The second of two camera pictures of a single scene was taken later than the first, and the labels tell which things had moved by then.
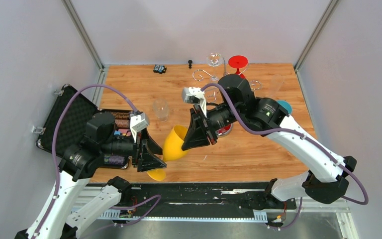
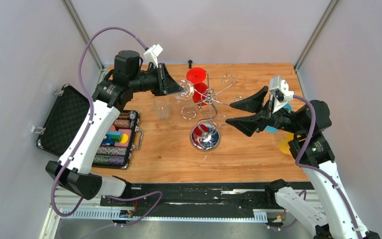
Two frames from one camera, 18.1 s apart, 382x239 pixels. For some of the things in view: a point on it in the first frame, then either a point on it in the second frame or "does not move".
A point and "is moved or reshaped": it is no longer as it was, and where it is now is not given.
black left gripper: (147, 161) to (166, 84)
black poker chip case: (72, 124) does not move
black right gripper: (198, 134) to (252, 103)
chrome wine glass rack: (228, 129) is moved or reshaped
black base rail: (206, 199) does not move
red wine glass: (238, 61) to (197, 75)
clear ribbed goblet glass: (161, 109) does not move
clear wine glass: (215, 59) to (188, 88)
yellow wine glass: (172, 149) to (284, 145)
